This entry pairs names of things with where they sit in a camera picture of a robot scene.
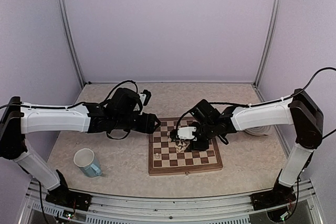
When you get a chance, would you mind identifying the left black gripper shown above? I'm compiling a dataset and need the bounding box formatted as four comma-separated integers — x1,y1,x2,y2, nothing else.
113,112,161,134

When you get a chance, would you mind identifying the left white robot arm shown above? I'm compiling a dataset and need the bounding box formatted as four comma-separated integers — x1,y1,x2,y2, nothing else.
1,88,161,206

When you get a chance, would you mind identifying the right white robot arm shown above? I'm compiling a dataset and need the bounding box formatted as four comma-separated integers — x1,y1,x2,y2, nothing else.
190,89,323,205

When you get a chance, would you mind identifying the white chess pieces pile right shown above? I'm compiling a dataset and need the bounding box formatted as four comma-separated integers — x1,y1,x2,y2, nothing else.
168,137,191,153

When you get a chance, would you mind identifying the wooden chess board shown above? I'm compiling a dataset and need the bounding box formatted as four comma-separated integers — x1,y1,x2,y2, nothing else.
148,117,223,176

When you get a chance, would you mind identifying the grey spiral coaster mat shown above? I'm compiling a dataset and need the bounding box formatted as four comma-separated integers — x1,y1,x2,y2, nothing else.
244,126,271,136

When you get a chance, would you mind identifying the light blue ceramic mug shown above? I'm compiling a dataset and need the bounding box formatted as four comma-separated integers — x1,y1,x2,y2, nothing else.
73,148,102,178

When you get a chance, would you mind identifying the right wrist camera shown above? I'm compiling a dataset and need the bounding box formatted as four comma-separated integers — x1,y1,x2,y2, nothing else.
170,126,197,141

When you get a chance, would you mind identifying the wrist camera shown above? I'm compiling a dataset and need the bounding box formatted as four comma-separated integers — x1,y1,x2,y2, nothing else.
139,89,152,114
170,126,197,141

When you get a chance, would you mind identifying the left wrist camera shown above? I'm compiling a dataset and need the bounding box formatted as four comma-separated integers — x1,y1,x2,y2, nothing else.
139,89,152,114

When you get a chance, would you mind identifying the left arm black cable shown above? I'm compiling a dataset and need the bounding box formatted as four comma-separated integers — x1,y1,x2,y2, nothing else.
0,79,140,141

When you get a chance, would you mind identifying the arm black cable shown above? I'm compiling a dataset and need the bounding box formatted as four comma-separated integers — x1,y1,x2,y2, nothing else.
175,67,336,209
0,79,140,141

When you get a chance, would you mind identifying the front aluminium rail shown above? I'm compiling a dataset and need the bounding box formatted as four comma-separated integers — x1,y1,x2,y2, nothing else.
16,180,325,223

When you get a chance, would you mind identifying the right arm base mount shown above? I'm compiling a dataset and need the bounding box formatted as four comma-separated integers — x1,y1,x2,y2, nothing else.
250,190,296,211

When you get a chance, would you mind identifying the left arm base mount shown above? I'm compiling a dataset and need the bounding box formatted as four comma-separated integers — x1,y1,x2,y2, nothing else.
46,191,92,211

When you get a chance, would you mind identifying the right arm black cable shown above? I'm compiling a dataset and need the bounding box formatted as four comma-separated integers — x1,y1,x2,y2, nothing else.
175,67,336,209

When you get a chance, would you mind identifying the left aluminium frame post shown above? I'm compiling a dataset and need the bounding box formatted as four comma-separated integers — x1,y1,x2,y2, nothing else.
57,0,86,88

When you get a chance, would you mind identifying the aluminium frame post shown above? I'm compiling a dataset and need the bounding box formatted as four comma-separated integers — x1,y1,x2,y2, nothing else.
254,0,281,88
57,0,86,88

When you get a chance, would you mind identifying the right aluminium frame post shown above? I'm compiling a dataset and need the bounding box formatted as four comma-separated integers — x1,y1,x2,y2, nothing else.
254,0,281,88

